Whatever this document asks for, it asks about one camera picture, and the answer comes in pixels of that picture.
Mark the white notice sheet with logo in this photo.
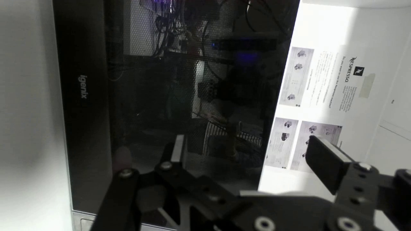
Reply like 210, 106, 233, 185
314, 50, 377, 115

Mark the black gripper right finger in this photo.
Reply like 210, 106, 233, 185
305, 133, 411, 231

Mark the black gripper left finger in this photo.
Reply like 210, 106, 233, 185
88, 132, 242, 231

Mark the silver microwave with black door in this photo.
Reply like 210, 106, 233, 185
52, 0, 302, 231

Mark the white upper cabinet door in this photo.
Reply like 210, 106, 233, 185
365, 24, 411, 172

